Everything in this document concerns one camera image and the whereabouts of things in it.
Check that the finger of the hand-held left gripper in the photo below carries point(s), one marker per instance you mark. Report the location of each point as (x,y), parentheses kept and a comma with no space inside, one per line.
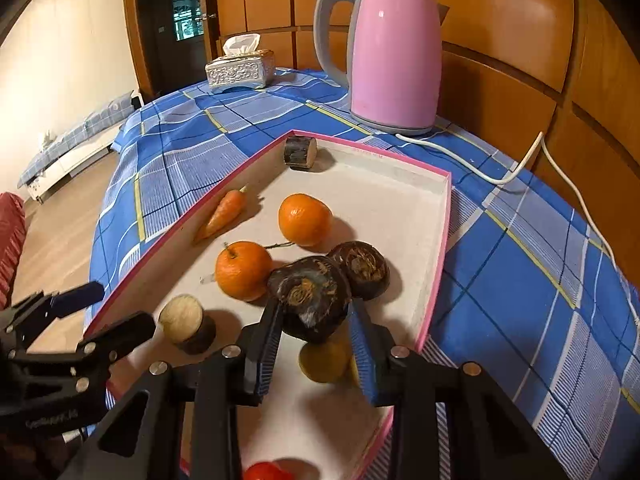
(122,334)
(77,297)

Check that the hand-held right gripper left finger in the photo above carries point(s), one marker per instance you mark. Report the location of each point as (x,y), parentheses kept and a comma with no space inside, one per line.
(264,355)

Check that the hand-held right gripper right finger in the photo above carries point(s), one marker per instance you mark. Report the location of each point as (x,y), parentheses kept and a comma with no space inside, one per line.
(366,360)

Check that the small yellow potato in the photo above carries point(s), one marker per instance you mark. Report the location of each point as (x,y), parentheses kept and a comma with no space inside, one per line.
(325,360)

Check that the white and blue small object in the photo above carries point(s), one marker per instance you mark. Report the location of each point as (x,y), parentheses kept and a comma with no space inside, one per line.
(182,320)

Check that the dark water chestnut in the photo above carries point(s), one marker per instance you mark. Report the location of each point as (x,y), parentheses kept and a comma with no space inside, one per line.
(362,267)
(310,300)

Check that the orange mandarin with stem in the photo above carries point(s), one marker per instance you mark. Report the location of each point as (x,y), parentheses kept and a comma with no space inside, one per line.
(243,270)

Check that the red cherry tomato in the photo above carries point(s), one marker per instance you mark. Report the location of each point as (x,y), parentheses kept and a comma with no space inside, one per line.
(267,472)

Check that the carrot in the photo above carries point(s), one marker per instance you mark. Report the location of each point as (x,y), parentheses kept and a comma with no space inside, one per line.
(222,215)

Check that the pink-edged white tray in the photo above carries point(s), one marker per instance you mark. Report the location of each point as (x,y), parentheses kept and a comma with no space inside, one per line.
(390,200)

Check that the large sugarcane piece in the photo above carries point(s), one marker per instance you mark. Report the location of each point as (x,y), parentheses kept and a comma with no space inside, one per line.
(300,152)

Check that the red cloth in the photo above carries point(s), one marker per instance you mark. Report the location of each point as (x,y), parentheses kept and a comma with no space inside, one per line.
(10,240)

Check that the white bench with plaid cushion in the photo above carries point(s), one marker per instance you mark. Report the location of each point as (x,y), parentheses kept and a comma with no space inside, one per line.
(65,150)

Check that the blue plaid tablecloth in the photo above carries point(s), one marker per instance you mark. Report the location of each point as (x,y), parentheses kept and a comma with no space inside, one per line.
(500,285)

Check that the grey kettle base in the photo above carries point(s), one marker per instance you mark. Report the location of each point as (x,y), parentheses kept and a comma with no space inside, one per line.
(395,129)

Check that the dark door with glass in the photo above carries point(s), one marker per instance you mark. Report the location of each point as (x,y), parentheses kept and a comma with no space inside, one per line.
(160,60)

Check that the silver embossed tissue box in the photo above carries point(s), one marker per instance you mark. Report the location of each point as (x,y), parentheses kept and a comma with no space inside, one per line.
(240,72)

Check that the pink electric kettle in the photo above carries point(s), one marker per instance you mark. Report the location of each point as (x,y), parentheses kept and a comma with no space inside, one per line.
(395,60)

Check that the white tissue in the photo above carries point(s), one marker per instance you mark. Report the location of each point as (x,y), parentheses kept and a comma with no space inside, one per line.
(242,45)

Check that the wooden wardrobe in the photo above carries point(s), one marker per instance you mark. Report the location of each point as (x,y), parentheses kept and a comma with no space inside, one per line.
(500,20)

